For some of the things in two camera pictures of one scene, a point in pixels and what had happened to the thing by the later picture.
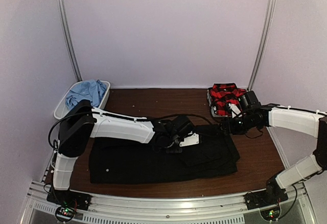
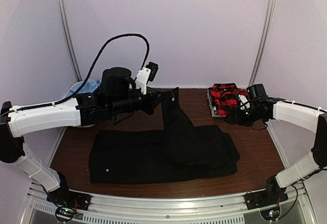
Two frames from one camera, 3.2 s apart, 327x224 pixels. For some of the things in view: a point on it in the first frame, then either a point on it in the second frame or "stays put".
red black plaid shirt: x=223 y=94 stays put
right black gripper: x=228 y=127 to x=236 y=117
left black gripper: x=169 y=150 to x=153 y=100
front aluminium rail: x=168 y=208 stays put
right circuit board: x=271 y=214 stays put
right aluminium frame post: x=267 y=31 stays put
